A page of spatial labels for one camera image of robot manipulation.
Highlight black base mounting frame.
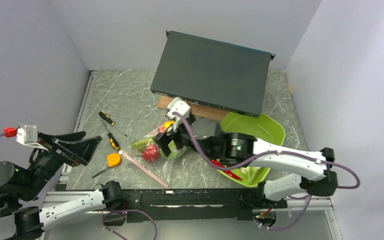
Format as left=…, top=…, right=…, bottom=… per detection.
left=102, top=188, right=287, bottom=223

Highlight wooden block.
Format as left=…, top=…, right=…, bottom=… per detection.
left=157, top=96, right=229, bottom=122

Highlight yellow bell pepper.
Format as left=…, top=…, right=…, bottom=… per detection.
left=163, top=120, right=175, bottom=129

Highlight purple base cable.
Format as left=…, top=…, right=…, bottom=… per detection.
left=101, top=208, right=158, bottom=240

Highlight red tomato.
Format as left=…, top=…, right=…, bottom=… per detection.
left=141, top=144, right=160, bottom=163

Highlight dark rack server chassis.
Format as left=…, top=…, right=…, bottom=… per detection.
left=150, top=31, right=275, bottom=118

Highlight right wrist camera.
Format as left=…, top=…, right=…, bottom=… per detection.
left=165, top=97, right=192, bottom=132

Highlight green celery stalks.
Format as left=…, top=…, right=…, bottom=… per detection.
left=129, top=137, right=154, bottom=151

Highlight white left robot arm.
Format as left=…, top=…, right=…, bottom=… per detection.
left=0, top=127, right=124, bottom=240

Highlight white cauliflower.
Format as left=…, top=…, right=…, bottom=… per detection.
left=240, top=166, right=261, bottom=179

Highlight aluminium rail left edge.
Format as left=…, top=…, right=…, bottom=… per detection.
left=58, top=70, right=99, bottom=184

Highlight green cabbage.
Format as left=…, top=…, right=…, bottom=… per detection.
left=167, top=145, right=188, bottom=161

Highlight yellow tape measure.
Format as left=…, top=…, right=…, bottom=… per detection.
left=107, top=153, right=122, bottom=168

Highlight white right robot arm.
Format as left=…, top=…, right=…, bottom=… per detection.
left=153, top=119, right=339, bottom=208

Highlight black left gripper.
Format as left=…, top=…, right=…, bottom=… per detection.
left=19, top=130, right=103, bottom=200

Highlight green plastic tray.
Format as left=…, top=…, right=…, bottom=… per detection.
left=218, top=112, right=286, bottom=188

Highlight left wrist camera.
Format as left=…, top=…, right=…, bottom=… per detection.
left=3, top=123, right=45, bottom=149

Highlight long red chili pepper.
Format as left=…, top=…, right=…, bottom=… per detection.
left=211, top=159, right=243, bottom=181

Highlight clear zip top bag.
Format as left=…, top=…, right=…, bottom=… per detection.
left=120, top=121, right=191, bottom=189

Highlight black yellow screwdriver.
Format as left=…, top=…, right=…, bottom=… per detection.
left=100, top=119, right=120, bottom=151
left=98, top=111, right=128, bottom=137

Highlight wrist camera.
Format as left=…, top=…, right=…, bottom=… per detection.
left=165, top=97, right=192, bottom=132
left=3, top=123, right=45, bottom=149

